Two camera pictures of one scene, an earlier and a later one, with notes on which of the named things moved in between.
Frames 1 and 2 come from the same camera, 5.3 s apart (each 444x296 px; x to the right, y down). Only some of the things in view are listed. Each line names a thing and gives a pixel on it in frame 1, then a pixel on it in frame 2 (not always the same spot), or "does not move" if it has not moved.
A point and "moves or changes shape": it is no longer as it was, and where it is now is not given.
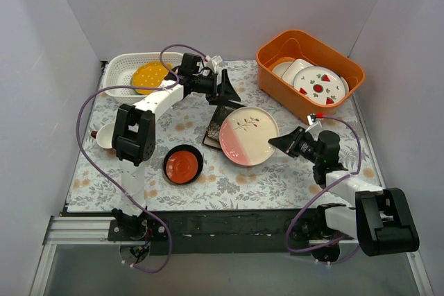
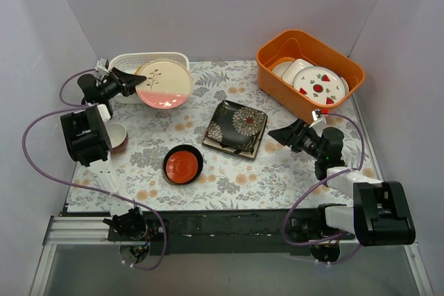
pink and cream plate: (245, 134) moves or changes shape
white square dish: (293, 68) does not move
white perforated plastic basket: (119, 71) does not move
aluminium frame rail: (72, 231) does not move
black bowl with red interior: (182, 164) does not move
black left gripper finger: (225, 90) → (128, 82)
